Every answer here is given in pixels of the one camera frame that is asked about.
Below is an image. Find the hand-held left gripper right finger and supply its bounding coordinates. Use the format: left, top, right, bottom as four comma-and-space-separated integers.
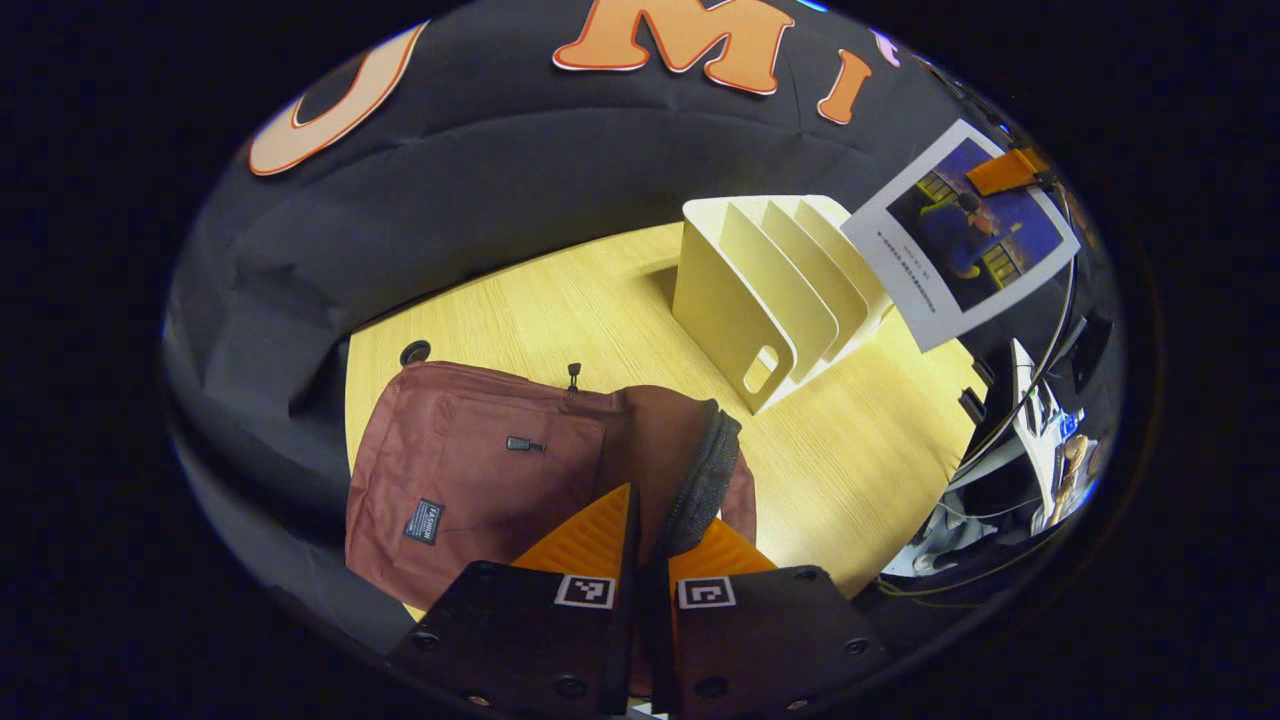
655, 517, 891, 717

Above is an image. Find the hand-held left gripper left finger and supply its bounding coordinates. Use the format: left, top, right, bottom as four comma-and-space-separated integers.
388, 483, 642, 717

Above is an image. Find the blue cover book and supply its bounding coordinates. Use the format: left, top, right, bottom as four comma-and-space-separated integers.
840, 120, 1082, 353

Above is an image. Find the red-brown schoolbag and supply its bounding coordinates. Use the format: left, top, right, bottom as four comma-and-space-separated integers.
345, 360, 758, 613

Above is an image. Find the white bookshelf rack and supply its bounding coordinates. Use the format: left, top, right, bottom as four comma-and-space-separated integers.
672, 195, 894, 416

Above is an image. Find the black backdrop cloth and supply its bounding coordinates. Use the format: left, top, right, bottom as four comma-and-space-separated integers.
165, 0, 1011, 651

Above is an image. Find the white equipment frame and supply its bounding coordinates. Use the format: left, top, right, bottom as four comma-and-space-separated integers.
945, 340, 1066, 521

